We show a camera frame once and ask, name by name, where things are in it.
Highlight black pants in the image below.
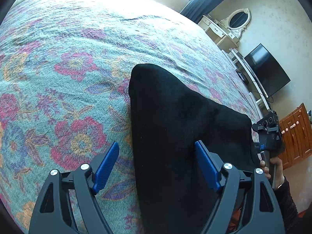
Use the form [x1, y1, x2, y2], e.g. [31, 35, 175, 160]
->
[129, 64, 259, 233]

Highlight person right forearm dark sleeve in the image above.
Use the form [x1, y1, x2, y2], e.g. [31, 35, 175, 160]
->
[274, 178, 300, 233]

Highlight person right hand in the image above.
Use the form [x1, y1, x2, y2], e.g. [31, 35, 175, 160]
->
[260, 156, 285, 190]

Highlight orange wooden cabinet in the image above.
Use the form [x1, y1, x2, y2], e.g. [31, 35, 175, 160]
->
[279, 103, 311, 169]

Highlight white tv stand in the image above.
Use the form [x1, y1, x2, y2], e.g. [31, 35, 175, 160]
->
[222, 49, 271, 118]

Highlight black flat television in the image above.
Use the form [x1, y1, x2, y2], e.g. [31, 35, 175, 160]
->
[245, 44, 291, 98]

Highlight white dressing table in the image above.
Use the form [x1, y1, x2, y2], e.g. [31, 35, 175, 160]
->
[198, 15, 239, 53]

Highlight floral bedspread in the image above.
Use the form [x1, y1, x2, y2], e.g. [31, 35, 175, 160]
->
[1, 0, 259, 233]

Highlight white oval vanity mirror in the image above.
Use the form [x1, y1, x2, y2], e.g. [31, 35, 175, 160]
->
[221, 8, 251, 39]

